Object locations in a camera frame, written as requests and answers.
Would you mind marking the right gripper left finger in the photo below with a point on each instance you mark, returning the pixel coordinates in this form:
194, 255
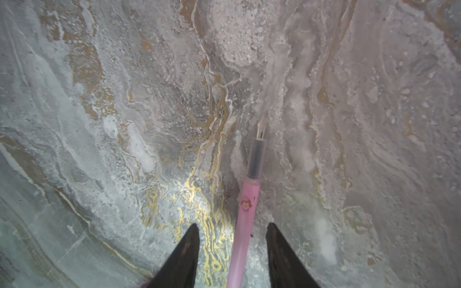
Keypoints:
179, 271

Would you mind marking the pink pen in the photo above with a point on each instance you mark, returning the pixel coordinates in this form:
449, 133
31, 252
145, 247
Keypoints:
247, 208

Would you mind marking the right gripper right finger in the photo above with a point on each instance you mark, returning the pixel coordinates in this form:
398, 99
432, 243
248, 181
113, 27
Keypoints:
285, 268

